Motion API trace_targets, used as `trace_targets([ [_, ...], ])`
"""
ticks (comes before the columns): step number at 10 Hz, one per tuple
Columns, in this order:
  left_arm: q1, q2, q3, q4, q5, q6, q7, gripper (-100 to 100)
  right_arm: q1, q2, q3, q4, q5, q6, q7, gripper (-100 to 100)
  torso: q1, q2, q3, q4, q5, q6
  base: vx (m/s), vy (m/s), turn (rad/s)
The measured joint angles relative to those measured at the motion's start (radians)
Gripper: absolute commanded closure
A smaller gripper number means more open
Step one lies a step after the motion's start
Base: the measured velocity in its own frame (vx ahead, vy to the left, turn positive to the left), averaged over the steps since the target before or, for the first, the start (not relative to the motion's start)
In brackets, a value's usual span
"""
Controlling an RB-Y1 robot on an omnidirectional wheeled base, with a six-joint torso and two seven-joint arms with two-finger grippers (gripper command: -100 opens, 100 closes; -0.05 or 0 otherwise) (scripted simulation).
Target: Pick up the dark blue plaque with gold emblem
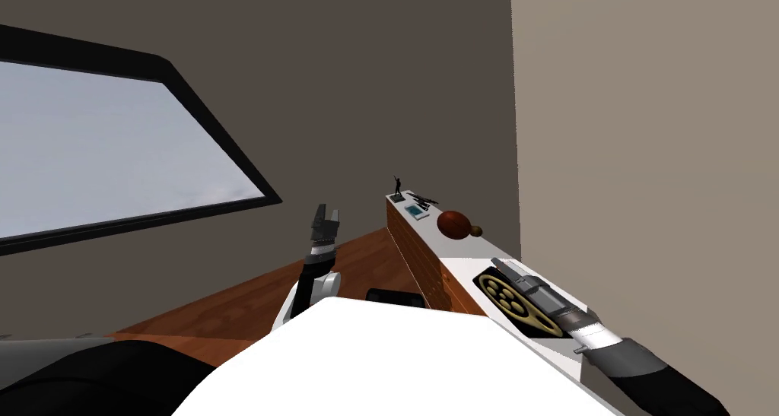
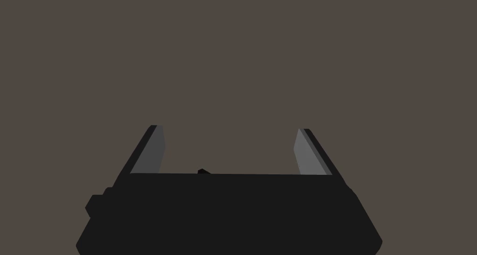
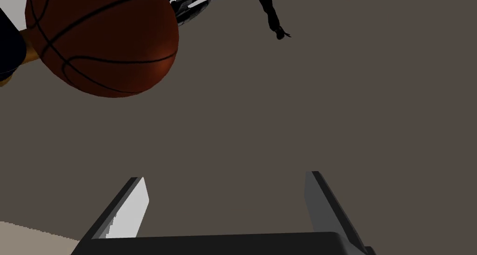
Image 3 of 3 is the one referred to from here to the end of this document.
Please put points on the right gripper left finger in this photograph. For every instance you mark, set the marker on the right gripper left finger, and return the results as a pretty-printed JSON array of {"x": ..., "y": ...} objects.
[{"x": 128, "y": 210}]

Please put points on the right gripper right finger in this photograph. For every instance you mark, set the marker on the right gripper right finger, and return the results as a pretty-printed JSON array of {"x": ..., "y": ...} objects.
[{"x": 324, "y": 206}]

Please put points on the brown basketball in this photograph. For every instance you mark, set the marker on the brown basketball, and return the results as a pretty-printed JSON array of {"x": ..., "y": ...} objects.
[{"x": 100, "y": 42}]

